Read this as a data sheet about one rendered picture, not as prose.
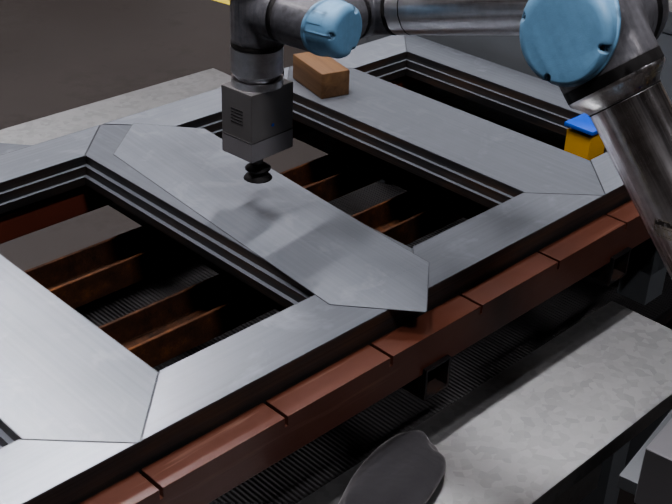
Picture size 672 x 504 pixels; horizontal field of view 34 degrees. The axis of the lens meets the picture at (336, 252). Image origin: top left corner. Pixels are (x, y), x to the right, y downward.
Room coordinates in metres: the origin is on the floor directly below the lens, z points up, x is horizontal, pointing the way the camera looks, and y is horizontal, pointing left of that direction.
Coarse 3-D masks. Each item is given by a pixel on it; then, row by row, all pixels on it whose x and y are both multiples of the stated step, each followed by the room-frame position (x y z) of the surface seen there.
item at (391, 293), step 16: (416, 272) 1.28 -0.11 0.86; (368, 288) 1.23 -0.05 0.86; (384, 288) 1.23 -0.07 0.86; (400, 288) 1.24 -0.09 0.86; (416, 288) 1.24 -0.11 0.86; (336, 304) 1.19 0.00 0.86; (352, 304) 1.19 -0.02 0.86; (368, 304) 1.19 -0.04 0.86; (384, 304) 1.20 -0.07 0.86; (400, 304) 1.20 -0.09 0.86
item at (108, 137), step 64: (384, 64) 2.12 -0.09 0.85; (128, 128) 1.73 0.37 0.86; (320, 128) 1.85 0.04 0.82; (0, 192) 1.50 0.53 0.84; (128, 192) 1.52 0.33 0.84; (512, 192) 1.55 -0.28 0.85; (256, 256) 1.31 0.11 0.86; (512, 256) 1.37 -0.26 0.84; (384, 320) 1.18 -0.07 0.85; (256, 384) 1.02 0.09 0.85; (128, 448) 0.90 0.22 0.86
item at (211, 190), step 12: (240, 168) 1.59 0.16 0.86; (204, 180) 1.54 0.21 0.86; (216, 180) 1.54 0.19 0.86; (228, 180) 1.54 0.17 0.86; (240, 180) 1.54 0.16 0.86; (276, 180) 1.55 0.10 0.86; (168, 192) 1.49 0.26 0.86; (180, 192) 1.50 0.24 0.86; (192, 192) 1.50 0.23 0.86; (204, 192) 1.50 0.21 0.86; (216, 192) 1.50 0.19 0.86; (228, 192) 1.50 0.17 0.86; (240, 192) 1.50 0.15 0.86; (192, 204) 1.46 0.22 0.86; (204, 204) 1.46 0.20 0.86
